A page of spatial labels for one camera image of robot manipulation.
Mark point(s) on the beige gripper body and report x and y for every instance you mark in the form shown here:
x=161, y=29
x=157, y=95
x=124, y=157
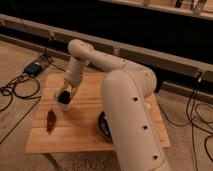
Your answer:
x=67, y=87

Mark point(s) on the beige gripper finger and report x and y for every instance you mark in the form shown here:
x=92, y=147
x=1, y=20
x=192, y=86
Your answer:
x=57, y=94
x=73, y=93

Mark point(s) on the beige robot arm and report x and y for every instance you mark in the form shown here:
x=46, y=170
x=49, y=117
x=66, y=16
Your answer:
x=124, y=91

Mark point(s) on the white ceramic cup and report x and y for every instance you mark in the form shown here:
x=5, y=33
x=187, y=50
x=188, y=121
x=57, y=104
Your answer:
x=64, y=100

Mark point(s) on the brown dried leaf object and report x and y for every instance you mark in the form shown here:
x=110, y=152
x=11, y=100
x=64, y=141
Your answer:
x=51, y=121

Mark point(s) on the wooden table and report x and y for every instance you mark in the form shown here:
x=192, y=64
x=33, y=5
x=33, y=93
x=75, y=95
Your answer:
x=76, y=130

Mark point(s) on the blue power adapter box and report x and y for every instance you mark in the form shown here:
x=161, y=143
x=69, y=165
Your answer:
x=33, y=69

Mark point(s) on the dark metal bowl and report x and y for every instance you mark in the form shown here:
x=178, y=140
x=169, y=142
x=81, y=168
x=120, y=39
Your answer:
x=103, y=126

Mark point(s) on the long wooden shelf rail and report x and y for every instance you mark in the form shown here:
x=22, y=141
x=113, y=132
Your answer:
x=169, y=62

